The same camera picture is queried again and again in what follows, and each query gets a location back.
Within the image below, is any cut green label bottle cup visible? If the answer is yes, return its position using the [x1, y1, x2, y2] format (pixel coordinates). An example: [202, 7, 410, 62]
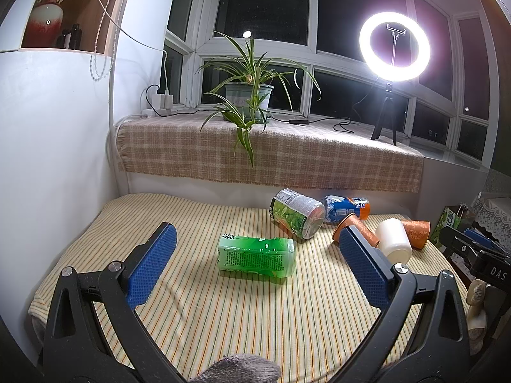
[269, 189, 326, 239]

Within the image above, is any orange paper cup far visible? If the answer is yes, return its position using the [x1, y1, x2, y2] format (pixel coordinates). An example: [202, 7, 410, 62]
[401, 220, 431, 250]

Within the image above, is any orange paper cup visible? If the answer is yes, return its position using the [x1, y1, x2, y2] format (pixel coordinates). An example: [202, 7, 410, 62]
[401, 220, 431, 250]
[332, 213, 381, 247]

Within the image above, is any white plastic cup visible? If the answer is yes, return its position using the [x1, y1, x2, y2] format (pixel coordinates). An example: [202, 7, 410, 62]
[375, 219, 412, 265]

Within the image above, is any orange paper cup near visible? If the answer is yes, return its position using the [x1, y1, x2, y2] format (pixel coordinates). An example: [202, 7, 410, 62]
[332, 213, 381, 247]

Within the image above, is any blue orange bottle cup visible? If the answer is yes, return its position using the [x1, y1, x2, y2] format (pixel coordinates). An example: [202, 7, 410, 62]
[324, 195, 371, 224]

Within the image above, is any green plastic bottle cup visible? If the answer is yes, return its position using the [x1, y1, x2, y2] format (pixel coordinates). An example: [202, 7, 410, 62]
[217, 234, 295, 278]

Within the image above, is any grey knit gloved hand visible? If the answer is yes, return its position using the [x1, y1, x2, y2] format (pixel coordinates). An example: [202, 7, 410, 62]
[190, 354, 281, 383]

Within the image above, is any green paper bag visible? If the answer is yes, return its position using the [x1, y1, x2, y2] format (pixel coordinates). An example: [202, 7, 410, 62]
[430, 204, 476, 248]

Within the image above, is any white lace cloth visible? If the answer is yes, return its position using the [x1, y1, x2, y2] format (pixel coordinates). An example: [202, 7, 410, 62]
[472, 197, 510, 248]

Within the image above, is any striped yellow table cloth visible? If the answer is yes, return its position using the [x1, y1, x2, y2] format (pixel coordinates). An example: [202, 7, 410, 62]
[27, 192, 469, 383]

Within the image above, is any beige plaid sill cloth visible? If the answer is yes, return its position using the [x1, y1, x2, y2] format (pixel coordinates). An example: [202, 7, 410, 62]
[116, 112, 424, 193]

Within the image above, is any white power strip with chargers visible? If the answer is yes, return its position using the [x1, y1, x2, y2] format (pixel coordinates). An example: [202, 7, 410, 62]
[141, 84, 187, 118]

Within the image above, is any potted spider plant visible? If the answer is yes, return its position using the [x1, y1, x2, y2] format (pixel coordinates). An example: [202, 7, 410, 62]
[200, 31, 320, 164]

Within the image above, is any red white ceramic vase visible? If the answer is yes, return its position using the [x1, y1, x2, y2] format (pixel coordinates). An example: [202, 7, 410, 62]
[23, 0, 63, 48]

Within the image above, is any black cable on sill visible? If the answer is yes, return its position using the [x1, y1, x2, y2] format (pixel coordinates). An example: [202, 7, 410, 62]
[267, 103, 385, 133]

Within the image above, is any ring light on tripod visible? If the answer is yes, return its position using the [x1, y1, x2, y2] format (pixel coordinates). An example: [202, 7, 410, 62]
[359, 11, 431, 146]

